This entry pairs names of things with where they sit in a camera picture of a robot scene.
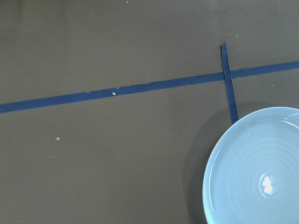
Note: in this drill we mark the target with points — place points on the light blue plate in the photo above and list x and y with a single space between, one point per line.
252 174

